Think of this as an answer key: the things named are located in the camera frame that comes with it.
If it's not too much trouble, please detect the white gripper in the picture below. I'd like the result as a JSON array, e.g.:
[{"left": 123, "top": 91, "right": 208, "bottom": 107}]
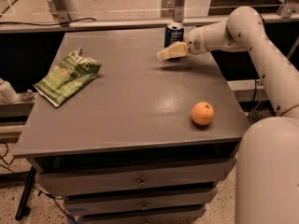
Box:
[{"left": 156, "top": 26, "right": 208, "bottom": 61}]

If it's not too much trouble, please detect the blue pepsi can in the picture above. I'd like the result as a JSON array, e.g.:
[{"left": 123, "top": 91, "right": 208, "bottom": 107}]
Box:
[{"left": 164, "top": 21, "right": 184, "bottom": 61}]

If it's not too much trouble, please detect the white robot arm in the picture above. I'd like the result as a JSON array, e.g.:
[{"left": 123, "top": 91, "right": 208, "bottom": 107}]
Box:
[{"left": 157, "top": 7, "right": 299, "bottom": 224}]

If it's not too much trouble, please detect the green jalapeno chip bag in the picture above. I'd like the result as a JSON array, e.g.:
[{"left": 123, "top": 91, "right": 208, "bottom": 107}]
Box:
[{"left": 34, "top": 49, "right": 101, "bottom": 107}]

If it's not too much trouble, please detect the orange fruit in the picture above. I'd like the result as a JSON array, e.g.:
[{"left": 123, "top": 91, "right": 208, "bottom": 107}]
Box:
[{"left": 192, "top": 102, "right": 214, "bottom": 125}]

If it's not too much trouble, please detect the grey drawer cabinet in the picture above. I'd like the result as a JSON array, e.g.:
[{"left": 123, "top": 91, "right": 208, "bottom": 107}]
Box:
[{"left": 12, "top": 26, "right": 251, "bottom": 224}]

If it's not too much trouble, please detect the middle grey drawer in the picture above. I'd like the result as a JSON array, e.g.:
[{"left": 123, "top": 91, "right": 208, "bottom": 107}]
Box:
[{"left": 65, "top": 185, "right": 217, "bottom": 216}]

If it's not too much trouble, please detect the grey drawer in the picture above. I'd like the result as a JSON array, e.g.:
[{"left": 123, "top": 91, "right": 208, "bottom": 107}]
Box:
[
  {"left": 65, "top": 185, "right": 217, "bottom": 216},
  {"left": 81, "top": 205, "right": 206, "bottom": 224},
  {"left": 36, "top": 157, "right": 236, "bottom": 196}
]

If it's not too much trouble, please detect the top grey drawer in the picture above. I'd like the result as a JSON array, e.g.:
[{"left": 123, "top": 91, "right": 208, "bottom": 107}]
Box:
[{"left": 36, "top": 157, "right": 236, "bottom": 196}]

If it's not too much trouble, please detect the white pipe at left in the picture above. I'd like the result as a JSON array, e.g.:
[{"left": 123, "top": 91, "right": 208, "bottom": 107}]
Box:
[{"left": 0, "top": 78, "right": 19, "bottom": 104}]

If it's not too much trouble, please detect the bottom grey drawer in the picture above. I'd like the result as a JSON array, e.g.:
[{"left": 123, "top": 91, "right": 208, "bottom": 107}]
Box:
[{"left": 81, "top": 205, "right": 206, "bottom": 224}]

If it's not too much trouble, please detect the black metal leg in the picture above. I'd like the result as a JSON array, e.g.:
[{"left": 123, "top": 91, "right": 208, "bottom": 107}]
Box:
[{"left": 15, "top": 167, "right": 36, "bottom": 221}]

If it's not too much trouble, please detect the grey metal rail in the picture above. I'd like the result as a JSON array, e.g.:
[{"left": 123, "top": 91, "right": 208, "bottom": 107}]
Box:
[{"left": 0, "top": 13, "right": 281, "bottom": 35}]

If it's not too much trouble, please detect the black cable on rail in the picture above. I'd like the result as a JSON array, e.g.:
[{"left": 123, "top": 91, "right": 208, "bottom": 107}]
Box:
[{"left": 0, "top": 17, "right": 97, "bottom": 27}]

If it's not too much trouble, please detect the black cable on floor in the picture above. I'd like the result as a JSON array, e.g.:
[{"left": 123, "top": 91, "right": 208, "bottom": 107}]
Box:
[{"left": 0, "top": 141, "right": 78, "bottom": 224}]

